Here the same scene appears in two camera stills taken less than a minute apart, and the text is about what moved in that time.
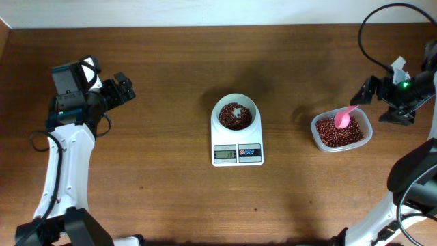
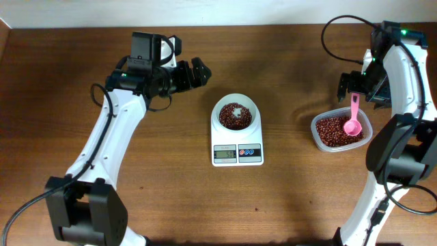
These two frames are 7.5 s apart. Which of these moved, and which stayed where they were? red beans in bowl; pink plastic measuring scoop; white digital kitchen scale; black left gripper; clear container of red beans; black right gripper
Moved: pink plastic measuring scoop; black left gripper; black right gripper
Stayed: red beans in bowl; clear container of red beans; white digital kitchen scale
